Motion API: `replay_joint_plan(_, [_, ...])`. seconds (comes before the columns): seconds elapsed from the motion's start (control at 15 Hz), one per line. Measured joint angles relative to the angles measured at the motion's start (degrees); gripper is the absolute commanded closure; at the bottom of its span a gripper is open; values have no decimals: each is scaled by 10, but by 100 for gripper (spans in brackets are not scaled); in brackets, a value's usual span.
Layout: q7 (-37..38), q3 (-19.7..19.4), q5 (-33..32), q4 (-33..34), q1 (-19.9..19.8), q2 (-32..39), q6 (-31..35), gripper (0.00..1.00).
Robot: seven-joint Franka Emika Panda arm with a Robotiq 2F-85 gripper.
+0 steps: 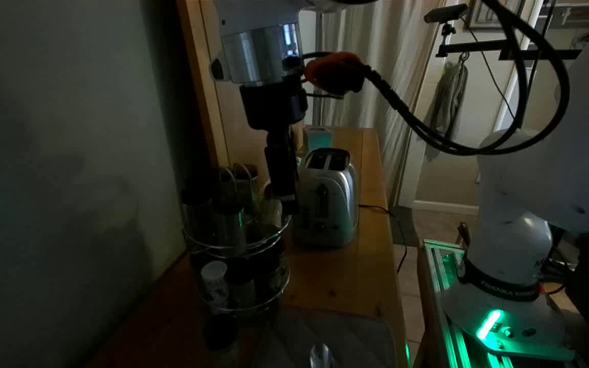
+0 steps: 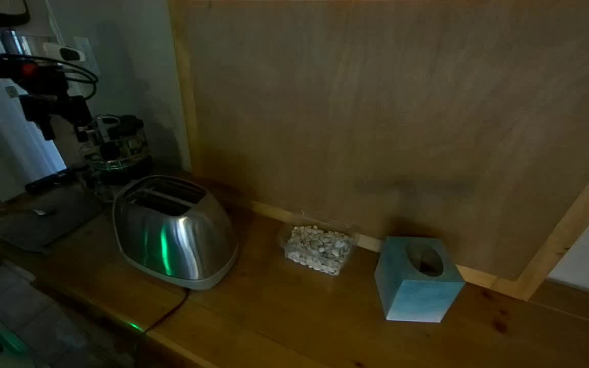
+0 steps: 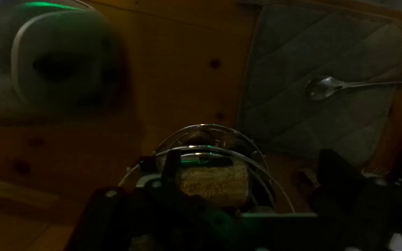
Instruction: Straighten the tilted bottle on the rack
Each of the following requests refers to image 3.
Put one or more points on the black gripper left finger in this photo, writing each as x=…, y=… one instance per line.
x=112, y=218

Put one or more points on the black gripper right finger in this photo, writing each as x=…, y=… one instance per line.
x=363, y=212

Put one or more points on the spice bottle with black cap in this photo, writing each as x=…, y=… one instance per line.
x=221, y=185

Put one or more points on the round chrome spice rack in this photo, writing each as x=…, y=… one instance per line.
x=217, y=145

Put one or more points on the silver metal spoon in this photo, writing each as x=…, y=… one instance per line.
x=326, y=86

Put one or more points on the grey quilted pot holder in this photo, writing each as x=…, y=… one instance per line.
x=295, y=43

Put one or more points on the silver two-slot toaster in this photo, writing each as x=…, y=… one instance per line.
x=59, y=60

